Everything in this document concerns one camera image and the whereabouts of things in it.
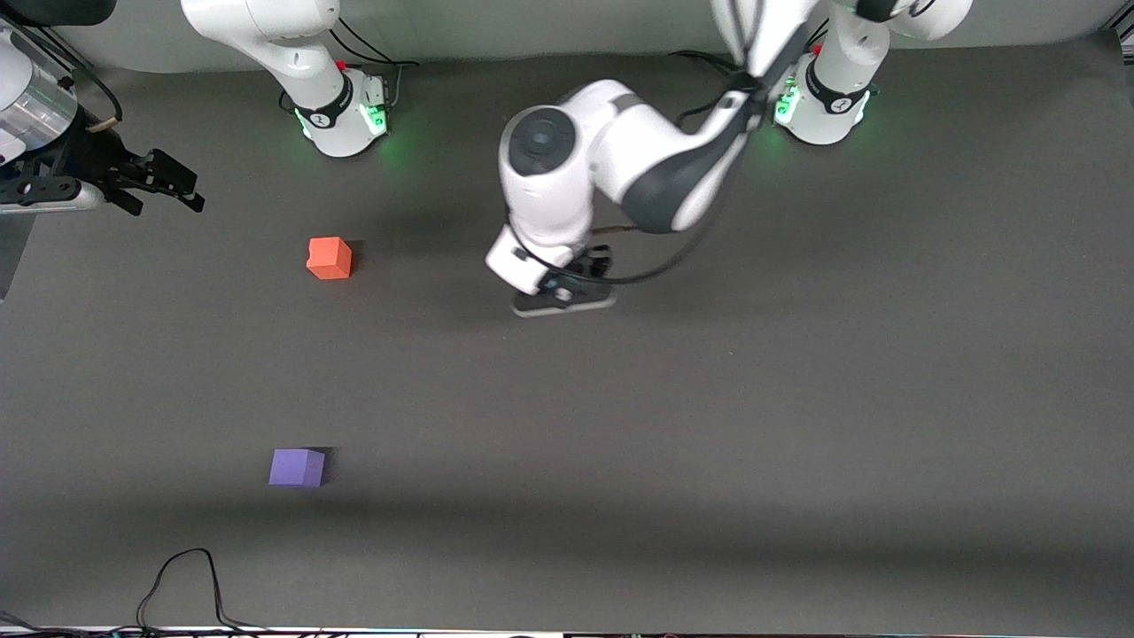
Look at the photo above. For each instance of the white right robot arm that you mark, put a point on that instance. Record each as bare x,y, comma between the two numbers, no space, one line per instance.
292,44

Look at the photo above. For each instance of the orange foam block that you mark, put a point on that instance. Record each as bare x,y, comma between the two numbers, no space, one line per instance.
330,259

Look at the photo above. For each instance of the aluminium frame profile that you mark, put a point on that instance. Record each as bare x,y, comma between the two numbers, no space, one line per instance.
1125,34

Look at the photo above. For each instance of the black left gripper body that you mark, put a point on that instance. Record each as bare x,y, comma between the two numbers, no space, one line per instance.
592,265

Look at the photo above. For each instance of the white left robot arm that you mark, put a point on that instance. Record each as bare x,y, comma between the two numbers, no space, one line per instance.
567,177

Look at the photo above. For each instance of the dark grey table mat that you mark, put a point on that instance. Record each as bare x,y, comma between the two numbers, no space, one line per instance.
620,443

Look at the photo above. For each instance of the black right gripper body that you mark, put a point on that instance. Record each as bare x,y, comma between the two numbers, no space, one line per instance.
99,158

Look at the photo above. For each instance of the purple foam block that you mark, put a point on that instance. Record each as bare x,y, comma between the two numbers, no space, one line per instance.
297,468

